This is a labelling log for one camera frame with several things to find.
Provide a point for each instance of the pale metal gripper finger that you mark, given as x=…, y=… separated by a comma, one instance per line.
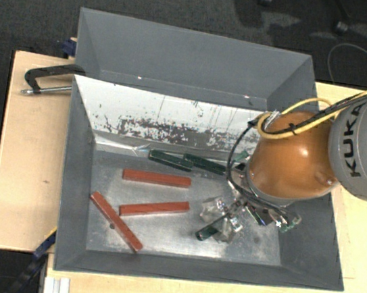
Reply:
x=229, y=232
x=212, y=210

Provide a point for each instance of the dark green flat block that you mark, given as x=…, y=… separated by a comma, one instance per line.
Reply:
x=205, y=164
x=169, y=160
x=206, y=233

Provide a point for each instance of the red-brown flat block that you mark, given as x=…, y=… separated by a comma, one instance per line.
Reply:
x=116, y=221
x=154, y=208
x=156, y=178

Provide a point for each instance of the grey metal bin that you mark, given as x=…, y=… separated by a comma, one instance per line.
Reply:
x=196, y=62

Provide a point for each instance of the pale wood flat board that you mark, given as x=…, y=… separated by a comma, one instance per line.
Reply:
x=32, y=154

